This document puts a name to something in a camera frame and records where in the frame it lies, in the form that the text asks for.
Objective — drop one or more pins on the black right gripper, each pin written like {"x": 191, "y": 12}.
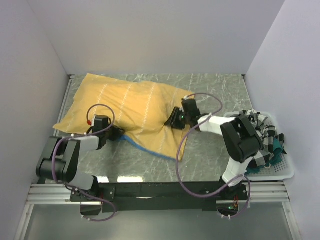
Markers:
{"x": 172, "y": 120}

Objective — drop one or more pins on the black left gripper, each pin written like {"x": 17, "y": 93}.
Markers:
{"x": 117, "y": 131}

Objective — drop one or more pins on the yellow and blue pillowcase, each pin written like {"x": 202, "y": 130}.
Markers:
{"x": 140, "y": 109}

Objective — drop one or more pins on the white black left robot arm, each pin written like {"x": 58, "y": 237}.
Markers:
{"x": 60, "y": 157}

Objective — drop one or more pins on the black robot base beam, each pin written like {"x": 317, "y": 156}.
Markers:
{"x": 205, "y": 203}

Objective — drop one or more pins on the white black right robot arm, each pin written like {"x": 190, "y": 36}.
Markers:
{"x": 240, "y": 137}

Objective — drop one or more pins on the black white checkered cloth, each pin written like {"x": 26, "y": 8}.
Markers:
{"x": 266, "y": 131}

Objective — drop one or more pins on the teal green cloth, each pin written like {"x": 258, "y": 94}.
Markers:
{"x": 266, "y": 158}

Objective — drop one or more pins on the white plastic basket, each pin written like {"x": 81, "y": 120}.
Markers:
{"x": 280, "y": 171}

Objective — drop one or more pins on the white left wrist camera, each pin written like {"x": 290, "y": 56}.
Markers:
{"x": 90, "y": 121}

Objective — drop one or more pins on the aluminium frame rail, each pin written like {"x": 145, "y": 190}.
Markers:
{"x": 47, "y": 194}

